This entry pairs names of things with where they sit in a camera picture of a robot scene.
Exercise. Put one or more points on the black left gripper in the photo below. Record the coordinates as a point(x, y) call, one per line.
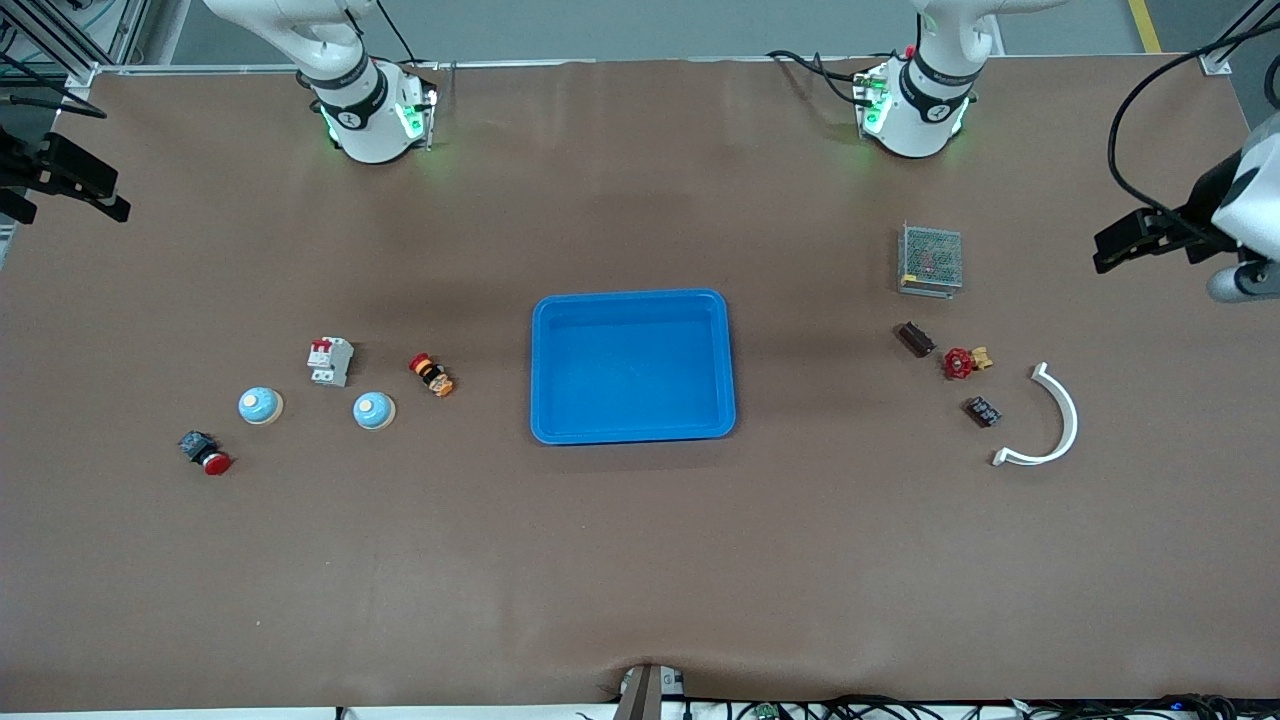
point(1207, 201)

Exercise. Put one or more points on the light blue service bell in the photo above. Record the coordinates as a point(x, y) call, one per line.
point(374, 410)
point(261, 405)

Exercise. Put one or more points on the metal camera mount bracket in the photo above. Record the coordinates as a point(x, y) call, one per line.
point(645, 695)

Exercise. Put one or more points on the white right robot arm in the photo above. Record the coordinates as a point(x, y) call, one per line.
point(360, 110)

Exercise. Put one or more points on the metal mesh power supply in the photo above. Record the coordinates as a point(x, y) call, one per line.
point(930, 260)

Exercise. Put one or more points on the red mushroom push button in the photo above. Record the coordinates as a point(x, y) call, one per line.
point(214, 461)

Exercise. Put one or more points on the brown table mat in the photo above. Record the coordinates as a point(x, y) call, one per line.
point(640, 550)

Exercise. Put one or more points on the blue plastic tray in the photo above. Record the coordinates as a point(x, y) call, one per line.
point(630, 370)

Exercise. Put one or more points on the orange emergency stop switch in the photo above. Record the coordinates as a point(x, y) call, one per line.
point(432, 376)

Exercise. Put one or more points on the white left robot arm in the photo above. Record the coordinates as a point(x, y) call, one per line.
point(930, 110)

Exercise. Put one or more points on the white circuit breaker red switches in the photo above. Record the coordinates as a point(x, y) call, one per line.
point(330, 361)

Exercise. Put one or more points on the white curved plastic bracket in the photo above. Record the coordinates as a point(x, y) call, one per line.
point(1072, 420)

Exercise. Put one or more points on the aluminium frame post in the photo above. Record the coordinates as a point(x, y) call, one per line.
point(1215, 62)
point(135, 30)

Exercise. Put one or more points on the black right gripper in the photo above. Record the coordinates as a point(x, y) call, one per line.
point(20, 162)

